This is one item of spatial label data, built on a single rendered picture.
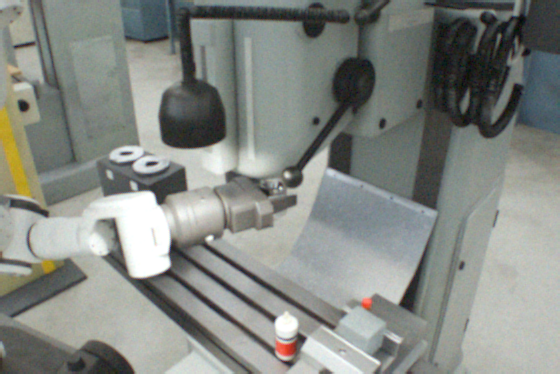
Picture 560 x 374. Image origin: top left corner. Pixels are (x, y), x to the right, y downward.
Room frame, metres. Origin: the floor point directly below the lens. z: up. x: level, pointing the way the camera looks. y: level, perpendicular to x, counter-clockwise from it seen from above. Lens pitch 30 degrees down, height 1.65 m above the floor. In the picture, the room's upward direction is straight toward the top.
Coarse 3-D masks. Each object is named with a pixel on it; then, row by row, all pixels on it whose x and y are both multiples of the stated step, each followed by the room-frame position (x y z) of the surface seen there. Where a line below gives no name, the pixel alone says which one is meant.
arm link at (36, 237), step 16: (16, 208) 0.60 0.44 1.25; (32, 208) 0.62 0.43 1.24; (16, 224) 0.58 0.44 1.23; (32, 224) 0.60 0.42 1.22; (48, 224) 0.59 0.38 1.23; (64, 224) 0.58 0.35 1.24; (16, 240) 0.57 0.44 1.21; (32, 240) 0.57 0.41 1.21; (48, 240) 0.56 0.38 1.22; (64, 240) 0.56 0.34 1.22; (16, 256) 0.55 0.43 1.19; (32, 256) 0.57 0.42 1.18; (48, 256) 0.56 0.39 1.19; (64, 256) 0.56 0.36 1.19; (80, 256) 0.56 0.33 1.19
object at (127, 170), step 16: (112, 160) 1.01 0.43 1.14; (128, 160) 1.00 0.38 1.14; (144, 160) 1.00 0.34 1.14; (160, 160) 1.00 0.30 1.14; (112, 176) 0.99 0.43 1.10; (128, 176) 0.95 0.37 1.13; (144, 176) 0.94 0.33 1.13; (160, 176) 0.94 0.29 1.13; (176, 176) 0.97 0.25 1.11; (112, 192) 1.00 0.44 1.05; (128, 192) 0.95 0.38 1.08; (160, 192) 0.92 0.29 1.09; (176, 192) 0.96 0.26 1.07
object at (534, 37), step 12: (540, 0) 0.61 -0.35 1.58; (552, 0) 0.60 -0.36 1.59; (528, 12) 0.62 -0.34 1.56; (540, 12) 0.60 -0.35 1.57; (552, 12) 0.59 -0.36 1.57; (528, 24) 0.61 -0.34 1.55; (540, 24) 0.60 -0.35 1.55; (552, 24) 0.59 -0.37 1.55; (528, 36) 0.61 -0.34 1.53; (540, 36) 0.60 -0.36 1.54; (552, 36) 0.59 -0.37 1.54; (540, 48) 0.60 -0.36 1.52; (552, 48) 0.59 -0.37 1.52
